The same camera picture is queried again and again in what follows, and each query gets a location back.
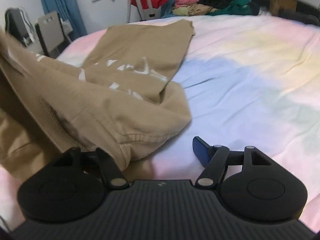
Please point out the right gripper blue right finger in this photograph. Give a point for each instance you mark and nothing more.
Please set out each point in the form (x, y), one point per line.
(214, 161)

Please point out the pastel tie-dye bed sheet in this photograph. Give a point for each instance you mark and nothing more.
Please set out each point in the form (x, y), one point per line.
(249, 80)

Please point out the black garment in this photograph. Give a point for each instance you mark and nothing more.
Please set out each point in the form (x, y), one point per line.
(222, 4)

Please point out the beige garment in pile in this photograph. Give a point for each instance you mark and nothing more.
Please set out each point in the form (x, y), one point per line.
(200, 9)

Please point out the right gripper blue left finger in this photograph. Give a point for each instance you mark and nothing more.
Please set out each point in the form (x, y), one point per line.
(111, 173)

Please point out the wavy frame mirror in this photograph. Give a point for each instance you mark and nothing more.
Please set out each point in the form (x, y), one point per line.
(17, 24)

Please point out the grey black chair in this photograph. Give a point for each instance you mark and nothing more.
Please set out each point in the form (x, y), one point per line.
(51, 34)

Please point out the brown paper bag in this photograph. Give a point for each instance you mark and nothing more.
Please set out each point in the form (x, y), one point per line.
(277, 5)

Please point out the tan t-shirt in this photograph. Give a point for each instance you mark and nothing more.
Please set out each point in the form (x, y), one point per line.
(122, 99)

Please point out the black sofa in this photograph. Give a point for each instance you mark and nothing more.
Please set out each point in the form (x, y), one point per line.
(305, 13)

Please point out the left blue curtain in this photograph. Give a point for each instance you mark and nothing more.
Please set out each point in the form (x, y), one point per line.
(68, 10)

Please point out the yellow green garment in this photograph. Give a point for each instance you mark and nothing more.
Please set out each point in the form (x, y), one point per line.
(181, 11)

